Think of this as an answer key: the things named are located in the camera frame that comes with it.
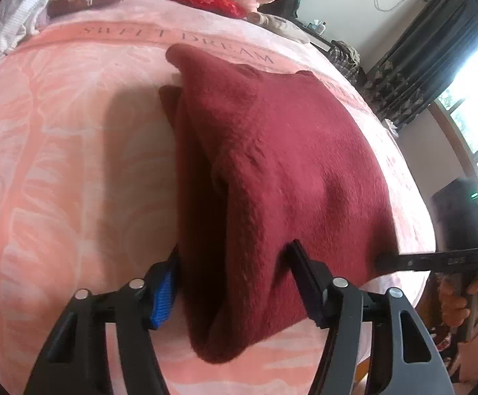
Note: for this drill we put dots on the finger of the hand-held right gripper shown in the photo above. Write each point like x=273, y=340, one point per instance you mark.
x=428, y=261

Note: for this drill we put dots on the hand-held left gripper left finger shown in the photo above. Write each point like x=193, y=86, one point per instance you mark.
x=164, y=298

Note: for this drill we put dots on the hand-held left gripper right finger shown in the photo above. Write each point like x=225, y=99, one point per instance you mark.
x=306, y=282

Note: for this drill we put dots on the dark red knit sweater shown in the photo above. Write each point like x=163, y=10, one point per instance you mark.
x=288, y=164

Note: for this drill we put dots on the person's right hand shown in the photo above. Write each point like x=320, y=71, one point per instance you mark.
x=453, y=310

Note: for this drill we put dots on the dark patterned curtain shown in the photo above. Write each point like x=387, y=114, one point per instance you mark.
x=424, y=57

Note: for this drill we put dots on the pink leaf print blanket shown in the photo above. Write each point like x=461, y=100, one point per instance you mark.
x=57, y=173

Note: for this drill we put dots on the checkered cloth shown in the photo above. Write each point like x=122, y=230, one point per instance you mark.
x=346, y=61

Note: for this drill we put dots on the pale fabric cap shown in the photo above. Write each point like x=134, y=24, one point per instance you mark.
x=280, y=24

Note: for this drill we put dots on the red embroidered cloth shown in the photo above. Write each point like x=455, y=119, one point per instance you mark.
x=206, y=2

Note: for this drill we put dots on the white ribbed garment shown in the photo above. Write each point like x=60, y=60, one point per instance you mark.
x=20, y=12

